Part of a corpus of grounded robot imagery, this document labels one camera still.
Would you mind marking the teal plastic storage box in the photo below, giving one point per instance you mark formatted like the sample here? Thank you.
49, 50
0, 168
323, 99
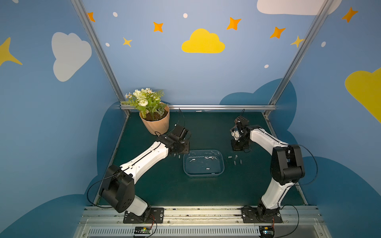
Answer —
203, 163

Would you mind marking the aluminium right corner post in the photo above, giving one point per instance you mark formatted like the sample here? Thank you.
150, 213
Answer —
316, 25

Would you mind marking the artificial white flower plant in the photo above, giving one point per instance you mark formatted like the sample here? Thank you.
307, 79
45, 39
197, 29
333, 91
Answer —
148, 103

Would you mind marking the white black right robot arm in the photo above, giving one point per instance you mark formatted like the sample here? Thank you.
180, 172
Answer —
286, 166

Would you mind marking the right green circuit board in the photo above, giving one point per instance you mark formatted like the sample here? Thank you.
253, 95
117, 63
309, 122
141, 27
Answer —
266, 232

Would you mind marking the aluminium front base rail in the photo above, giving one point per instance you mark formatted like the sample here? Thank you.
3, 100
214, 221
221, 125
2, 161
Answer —
203, 222

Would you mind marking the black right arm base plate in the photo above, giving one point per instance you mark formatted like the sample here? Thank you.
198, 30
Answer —
260, 214

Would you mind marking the aluminium back frame rail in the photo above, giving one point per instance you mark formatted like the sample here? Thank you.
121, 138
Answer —
223, 107

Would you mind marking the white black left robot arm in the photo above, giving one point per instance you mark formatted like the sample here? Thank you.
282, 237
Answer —
118, 184

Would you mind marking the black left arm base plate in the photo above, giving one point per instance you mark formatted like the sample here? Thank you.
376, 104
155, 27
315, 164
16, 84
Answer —
155, 215

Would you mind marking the terracotta ribbed flower pot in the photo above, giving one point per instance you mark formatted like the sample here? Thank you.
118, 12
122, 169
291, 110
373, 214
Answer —
158, 127

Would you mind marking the aluminium left corner post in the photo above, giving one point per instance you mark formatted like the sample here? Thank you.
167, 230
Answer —
86, 22

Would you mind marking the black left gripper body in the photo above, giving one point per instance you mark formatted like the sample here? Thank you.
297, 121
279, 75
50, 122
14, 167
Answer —
181, 148

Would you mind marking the aluminium corner post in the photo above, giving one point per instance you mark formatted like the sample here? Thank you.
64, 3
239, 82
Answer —
316, 25
86, 22

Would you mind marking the green circuit board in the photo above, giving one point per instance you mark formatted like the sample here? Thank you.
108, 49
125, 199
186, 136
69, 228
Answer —
142, 231
266, 232

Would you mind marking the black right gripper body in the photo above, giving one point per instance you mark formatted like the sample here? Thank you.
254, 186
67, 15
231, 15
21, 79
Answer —
239, 145

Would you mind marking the left green circuit board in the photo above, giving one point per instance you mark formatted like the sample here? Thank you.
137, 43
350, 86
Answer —
142, 231

